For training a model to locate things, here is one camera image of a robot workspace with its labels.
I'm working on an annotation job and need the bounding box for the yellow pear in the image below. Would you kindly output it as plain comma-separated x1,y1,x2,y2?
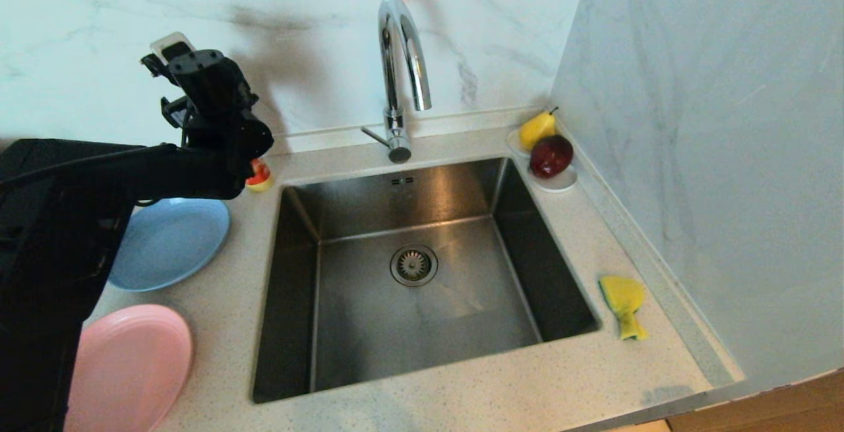
519,107,559,152

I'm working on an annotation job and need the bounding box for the small white dish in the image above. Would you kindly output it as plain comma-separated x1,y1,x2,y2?
506,127,531,158
527,165,578,193

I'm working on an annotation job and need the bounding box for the stainless steel sink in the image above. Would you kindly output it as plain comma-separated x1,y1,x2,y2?
252,157,602,405

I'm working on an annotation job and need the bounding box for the wooden cabinet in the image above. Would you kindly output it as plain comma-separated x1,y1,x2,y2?
666,367,844,432

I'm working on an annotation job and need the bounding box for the pink plastic plate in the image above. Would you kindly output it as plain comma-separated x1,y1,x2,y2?
64,305,193,432

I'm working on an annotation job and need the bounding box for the chrome faucet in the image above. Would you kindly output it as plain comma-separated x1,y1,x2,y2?
361,0,433,165

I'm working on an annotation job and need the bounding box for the metal sink drain strainer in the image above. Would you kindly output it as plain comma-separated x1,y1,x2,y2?
390,244,439,288

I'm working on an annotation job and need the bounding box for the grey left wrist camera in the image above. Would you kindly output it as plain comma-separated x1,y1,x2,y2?
150,32,196,63

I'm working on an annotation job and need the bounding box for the blue plastic plate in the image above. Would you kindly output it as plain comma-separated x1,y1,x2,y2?
107,197,231,292

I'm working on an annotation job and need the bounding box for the yellow fish-shaped sponge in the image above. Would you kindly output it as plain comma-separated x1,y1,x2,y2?
599,276,650,342

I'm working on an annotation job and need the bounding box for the dark red apple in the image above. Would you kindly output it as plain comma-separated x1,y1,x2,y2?
529,135,574,179

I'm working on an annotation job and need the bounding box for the yellow orange dish soap bottle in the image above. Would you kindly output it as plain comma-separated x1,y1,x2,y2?
245,157,275,193

